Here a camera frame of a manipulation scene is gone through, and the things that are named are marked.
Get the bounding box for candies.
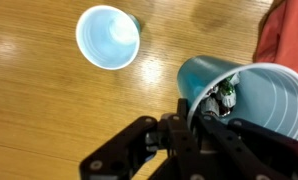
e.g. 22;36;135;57
200;73;240;117

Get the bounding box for salmon pink cloth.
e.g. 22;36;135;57
253;0;298;73

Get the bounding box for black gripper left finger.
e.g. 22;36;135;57
79;116;167;180

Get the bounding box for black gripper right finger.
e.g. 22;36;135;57
176;98;298;180

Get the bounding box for teal plastic cup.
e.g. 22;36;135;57
177;56;298;140
75;5;141;70

